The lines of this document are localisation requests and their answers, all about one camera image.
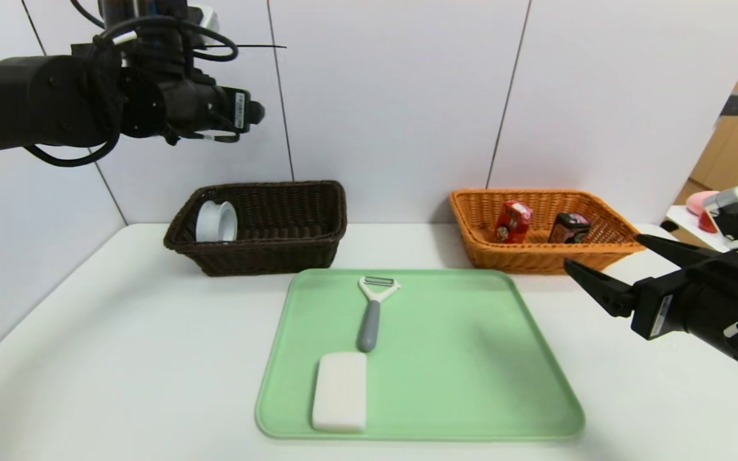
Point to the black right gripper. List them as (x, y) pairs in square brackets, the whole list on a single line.
[(656, 310)]

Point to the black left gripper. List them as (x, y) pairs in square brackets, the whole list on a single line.
[(240, 110)]

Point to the black printed snack box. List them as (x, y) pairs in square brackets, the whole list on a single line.
[(569, 228)]

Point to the white tape roll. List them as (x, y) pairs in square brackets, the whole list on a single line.
[(205, 224)]

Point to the red drink carton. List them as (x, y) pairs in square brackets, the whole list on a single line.
[(514, 221)]

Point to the white soap bar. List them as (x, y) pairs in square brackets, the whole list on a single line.
[(340, 390)]

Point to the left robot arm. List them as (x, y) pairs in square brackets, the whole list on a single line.
[(36, 102)]

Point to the orange wicker basket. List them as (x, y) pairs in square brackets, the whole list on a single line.
[(612, 234)]

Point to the dark brown wicker basket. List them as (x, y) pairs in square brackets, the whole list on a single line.
[(279, 224)]

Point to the thin black zip tie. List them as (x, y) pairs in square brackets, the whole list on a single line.
[(260, 46)]

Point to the pink peach plush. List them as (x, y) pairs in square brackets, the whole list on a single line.
[(699, 203)]

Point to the grey box on cabinet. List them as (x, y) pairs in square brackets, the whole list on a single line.
[(733, 106)]

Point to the light green plastic tray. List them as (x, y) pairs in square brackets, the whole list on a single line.
[(471, 371)]

